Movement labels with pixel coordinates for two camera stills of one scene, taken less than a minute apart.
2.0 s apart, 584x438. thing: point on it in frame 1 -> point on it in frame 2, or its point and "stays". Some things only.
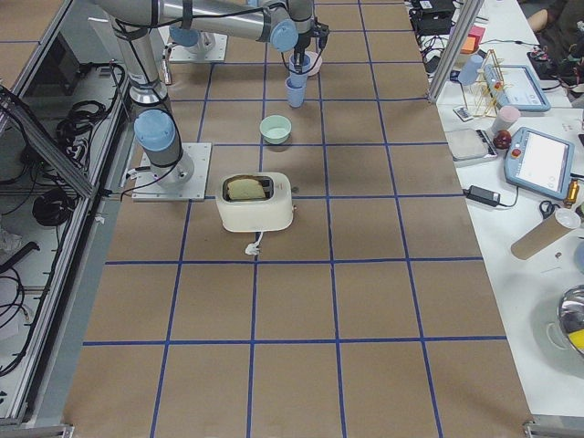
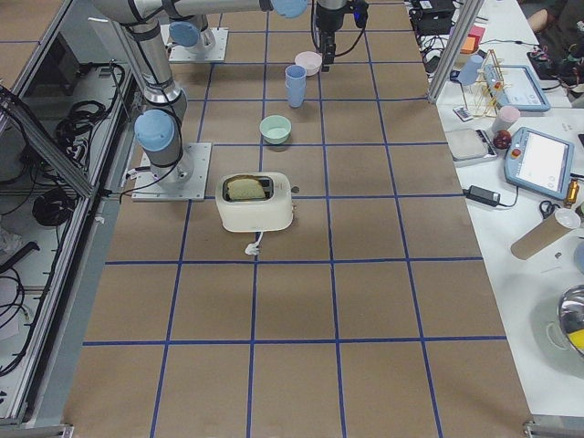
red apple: (502, 140) stays
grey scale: (470, 144) stays
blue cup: (296, 87) stays
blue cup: (306, 66) -> (295, 80)
